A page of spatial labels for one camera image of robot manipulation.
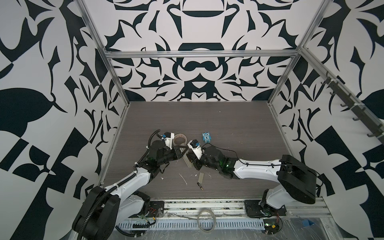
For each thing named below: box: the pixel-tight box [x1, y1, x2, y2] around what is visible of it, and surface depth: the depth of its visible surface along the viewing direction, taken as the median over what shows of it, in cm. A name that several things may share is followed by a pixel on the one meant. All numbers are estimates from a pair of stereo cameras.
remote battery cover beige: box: [198, 172, 204, 184], surface depth 86 cm
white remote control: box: [182, 153, 194, 168], surface depth 81 cm
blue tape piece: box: [302, 219, 315, 227], surface depth 72 cm
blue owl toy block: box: [202, 132, 212, 144], surface depth 101 cm
